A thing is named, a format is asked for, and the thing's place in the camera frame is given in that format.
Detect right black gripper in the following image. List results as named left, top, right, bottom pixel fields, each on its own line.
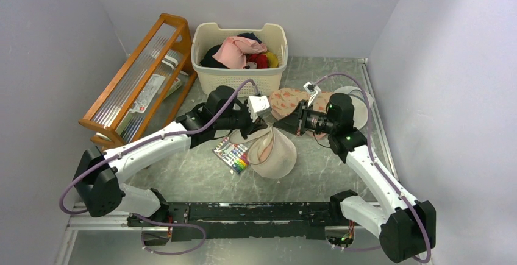
left=274, top=99, right=337, bottom=136

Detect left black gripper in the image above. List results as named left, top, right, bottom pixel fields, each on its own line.
left=216, top=103, right=268, bottom=140

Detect pink bra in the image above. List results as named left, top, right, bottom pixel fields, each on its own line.
left=257, top=133, right=274, bottom=164

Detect beige mesh laundry bag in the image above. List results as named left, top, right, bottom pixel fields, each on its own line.
left=229, top=126, right=297, bottom=179

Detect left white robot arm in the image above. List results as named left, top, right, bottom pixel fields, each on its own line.
left=73, top=86, right=271, bottom=226

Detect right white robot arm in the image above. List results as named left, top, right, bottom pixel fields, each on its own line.
left=274, top=93, right=437, bottom=263

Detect floral pink laundry bag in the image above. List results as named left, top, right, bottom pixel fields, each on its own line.
left=269, top=88, right=333, bottom=140

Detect white mesh laundry bag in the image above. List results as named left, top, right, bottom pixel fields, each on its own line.
left=334, top=86, right=374, bottom=129

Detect cream plastic laundry basket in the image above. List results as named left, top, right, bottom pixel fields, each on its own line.
left=191, top=22, right=288, bottom=96

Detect marker pen pack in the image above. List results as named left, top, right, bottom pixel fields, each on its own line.
left=213, top=136, right=249, bottom=174

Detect red garment in basket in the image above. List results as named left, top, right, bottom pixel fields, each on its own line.
left=247, top=54, right=269, bottom=69

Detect dark navy garment in basket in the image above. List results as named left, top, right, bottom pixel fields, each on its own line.
left=199, top=32, right=263, bottom=69

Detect yellow garment in basket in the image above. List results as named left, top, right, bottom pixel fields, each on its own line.
left=264, top=51, right=279, bottom=68

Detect orange wooden shelf rack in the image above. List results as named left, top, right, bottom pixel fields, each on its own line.
left=79, top=13, right=198, bottom=149

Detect papers on shelf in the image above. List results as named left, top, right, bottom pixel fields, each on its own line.
left=129, top=50, right=182, bottom=114

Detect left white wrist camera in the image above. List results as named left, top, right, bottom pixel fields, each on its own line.
left=248, top=96, right=271, bottom=122

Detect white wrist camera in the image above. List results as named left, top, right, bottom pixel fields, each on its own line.
left=248, top=96, right=271, bottom=122
left=304, top=82, right=321, bottom=108

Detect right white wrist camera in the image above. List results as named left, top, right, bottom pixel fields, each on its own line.
left=304, top=82, right=321, bottom=108

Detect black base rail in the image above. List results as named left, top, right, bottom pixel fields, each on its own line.
left=127, top=202, right=352, bottom=241

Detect aluminium frame rail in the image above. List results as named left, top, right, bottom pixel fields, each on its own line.
left=54, top=202, right=134, bottom=265

